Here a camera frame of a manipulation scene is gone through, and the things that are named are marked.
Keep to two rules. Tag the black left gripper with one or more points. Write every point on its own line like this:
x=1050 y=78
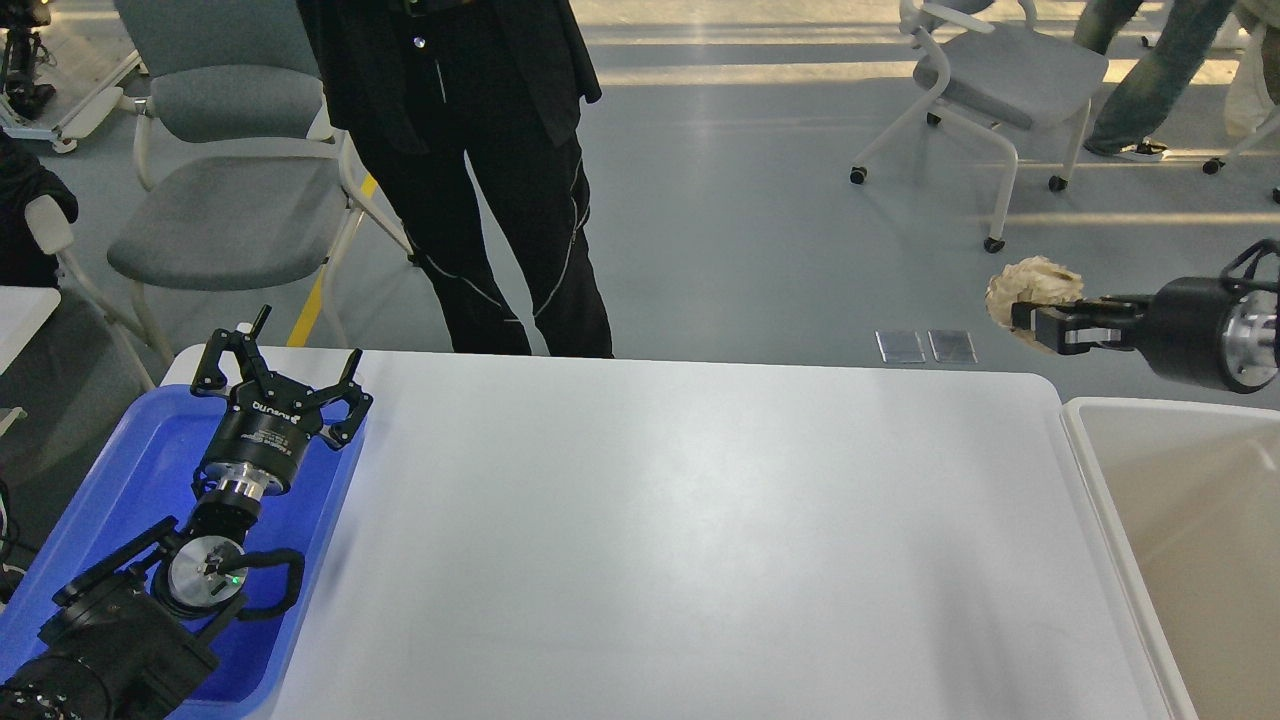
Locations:
x=262 y=432

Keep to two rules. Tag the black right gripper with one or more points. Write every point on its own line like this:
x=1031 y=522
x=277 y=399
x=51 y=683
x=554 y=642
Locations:
x=1195 y=331

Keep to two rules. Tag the beige paper ball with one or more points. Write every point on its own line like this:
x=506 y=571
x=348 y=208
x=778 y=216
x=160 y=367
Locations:
x=1036 y=280

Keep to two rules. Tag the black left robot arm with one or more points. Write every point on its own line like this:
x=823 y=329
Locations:
x=177 y=582

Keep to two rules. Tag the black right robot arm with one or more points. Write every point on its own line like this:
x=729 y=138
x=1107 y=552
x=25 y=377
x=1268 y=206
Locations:
x=1248 y=270

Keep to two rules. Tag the robot base far left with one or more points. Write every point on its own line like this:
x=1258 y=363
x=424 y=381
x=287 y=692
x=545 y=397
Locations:
x=64 y=63

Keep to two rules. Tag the right metal floor plate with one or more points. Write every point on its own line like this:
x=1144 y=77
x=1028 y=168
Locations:
x=953 y=347

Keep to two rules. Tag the metal floor plate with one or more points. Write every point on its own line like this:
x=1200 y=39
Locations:
x=900 y=347
x=953 y=347

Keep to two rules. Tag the blue plastic tray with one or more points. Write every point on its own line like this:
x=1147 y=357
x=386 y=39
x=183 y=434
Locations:
x=144 y=474

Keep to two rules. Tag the left metal floor plate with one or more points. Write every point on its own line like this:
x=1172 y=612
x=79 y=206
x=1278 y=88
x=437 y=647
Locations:
x=900 y=347

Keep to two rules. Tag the grey chair near left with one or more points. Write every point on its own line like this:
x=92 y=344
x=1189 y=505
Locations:
x=231 y=70

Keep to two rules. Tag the grey chair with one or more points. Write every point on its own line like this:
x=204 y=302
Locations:
x=978 y=76
x=231 y=70

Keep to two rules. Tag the white plastic bin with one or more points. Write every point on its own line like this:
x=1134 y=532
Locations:
x=1188 y=499

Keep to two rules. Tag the person in jeans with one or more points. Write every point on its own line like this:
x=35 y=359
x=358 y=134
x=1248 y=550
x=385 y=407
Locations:
x=1143 y=100

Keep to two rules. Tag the grey chair far right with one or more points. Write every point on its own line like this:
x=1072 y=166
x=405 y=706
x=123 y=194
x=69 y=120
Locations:
x=978 y=76

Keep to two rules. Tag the white side table left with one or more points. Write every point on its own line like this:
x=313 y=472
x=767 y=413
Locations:
x=23 y=311

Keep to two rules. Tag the white chair armrest left edge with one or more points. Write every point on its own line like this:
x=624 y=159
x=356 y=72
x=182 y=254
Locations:
x=51 y=231

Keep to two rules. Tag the white chair far right edge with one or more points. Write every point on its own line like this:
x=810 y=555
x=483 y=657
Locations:
x=1251 y=106

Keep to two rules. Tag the person in black clothes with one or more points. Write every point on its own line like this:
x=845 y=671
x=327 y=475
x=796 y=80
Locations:
x=454 y=103

